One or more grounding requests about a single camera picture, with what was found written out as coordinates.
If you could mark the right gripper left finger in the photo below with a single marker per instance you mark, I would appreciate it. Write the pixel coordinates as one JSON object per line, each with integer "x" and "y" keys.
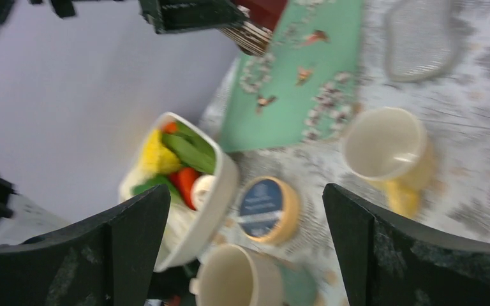
{"x": 106, "y": 259}

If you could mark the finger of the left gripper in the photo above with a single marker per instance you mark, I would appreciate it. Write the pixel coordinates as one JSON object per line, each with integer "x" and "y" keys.
{"x": 173, "y": 17}

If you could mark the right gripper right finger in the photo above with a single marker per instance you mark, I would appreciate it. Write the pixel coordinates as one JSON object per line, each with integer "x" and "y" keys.
{"x": 388, "y": 259}

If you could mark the yellow mug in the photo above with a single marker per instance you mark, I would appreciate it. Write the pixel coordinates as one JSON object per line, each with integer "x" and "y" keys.
{"x": 390, "y": 149}

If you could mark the cream floral mug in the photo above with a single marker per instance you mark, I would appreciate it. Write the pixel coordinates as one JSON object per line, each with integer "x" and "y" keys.
{"x": 232, "y": 275}

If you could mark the light green mug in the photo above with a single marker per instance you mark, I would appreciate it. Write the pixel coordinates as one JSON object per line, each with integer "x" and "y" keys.
{"x": 299, "y": 285}

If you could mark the toy yellow napa cabbage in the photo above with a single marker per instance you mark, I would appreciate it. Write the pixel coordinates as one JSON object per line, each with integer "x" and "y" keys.
{"x": 156, "y": 158}

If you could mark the toy mushroom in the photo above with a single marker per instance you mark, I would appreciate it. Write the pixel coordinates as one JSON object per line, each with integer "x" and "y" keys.
{"x": 200, "y": 190}

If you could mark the white vegetable tub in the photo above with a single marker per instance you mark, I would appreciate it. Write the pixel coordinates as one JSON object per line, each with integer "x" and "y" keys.
{"x": 187, "y": 232}

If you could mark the round blue lid tin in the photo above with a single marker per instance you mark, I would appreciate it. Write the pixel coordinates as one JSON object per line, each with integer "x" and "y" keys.
{"x": 269, "y": 210}

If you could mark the toy green leafy vegetable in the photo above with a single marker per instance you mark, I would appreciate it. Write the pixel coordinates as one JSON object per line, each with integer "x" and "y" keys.
{"x": 193, "y": 151}

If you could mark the green floral tray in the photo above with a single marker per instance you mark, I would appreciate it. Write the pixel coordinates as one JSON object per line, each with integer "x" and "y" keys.
{"x": 303, "y": 89}

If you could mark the grey oval dish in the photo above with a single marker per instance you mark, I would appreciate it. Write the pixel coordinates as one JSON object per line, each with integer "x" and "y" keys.
{"x": 421, "y": 42}

